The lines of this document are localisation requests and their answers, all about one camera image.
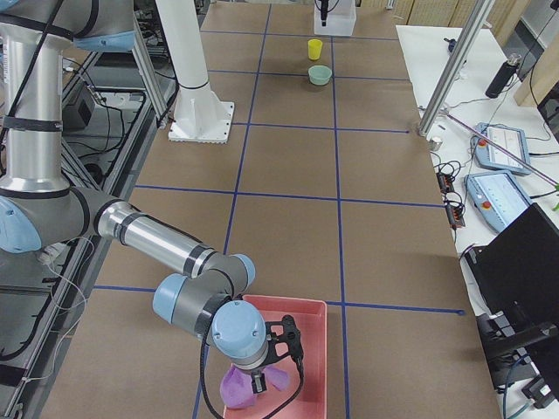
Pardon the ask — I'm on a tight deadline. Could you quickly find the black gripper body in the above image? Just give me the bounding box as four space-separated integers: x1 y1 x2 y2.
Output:
252 369 267 395
317 0 329 27

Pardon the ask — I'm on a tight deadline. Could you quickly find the purple cloth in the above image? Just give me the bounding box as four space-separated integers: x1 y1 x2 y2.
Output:
219 366 290 409

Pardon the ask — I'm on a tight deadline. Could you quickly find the yellow plastic cup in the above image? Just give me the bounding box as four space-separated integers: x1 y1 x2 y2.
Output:
307 38 323 61

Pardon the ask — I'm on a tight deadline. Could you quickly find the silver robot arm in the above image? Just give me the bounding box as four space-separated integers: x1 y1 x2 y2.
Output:
1 1 273 396

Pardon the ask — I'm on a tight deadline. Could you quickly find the translucent white plastic box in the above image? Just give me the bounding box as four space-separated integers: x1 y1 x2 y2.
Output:
314 0 356 37

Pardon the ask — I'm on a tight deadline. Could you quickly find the mint green bowl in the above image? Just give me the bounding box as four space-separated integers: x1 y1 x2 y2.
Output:
307 65 332 86

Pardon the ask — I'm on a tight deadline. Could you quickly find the pink plastic tray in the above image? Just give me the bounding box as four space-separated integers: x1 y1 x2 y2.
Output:
222 295 328 419

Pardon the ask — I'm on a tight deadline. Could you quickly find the small metal cylinder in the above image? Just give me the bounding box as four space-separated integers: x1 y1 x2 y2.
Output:
429 136 443 152

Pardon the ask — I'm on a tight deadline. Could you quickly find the black water bottle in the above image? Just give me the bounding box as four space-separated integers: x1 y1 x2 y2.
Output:
485 52 522 99

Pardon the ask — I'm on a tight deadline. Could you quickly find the far blue teach pendant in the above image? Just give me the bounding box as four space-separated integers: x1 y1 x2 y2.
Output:
471 122 530 175

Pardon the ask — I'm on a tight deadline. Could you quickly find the blue teach pendant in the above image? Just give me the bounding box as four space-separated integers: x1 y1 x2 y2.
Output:
465 169 533 233
471 122 530 175

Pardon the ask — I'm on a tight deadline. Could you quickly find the near blue teach pendant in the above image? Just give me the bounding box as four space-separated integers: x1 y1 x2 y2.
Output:
465 169 533 233

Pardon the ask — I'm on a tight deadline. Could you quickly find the black computer monitor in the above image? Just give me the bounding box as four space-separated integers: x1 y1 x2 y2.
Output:
466 203 558 396

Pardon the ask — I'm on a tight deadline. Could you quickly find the grabber reacher stick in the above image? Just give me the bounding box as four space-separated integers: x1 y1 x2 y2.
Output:
440 110 558 191

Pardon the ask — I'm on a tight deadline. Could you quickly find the black camera cable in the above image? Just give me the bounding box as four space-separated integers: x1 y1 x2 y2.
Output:
199 340 306 419

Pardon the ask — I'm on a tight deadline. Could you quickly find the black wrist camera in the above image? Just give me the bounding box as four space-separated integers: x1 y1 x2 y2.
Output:
264 314 304 368

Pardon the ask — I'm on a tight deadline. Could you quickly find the aluminium frame post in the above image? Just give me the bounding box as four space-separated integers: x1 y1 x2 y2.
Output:
418 0 494 137

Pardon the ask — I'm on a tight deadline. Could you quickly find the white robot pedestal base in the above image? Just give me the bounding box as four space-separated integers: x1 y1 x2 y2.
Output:
156 0 235 144

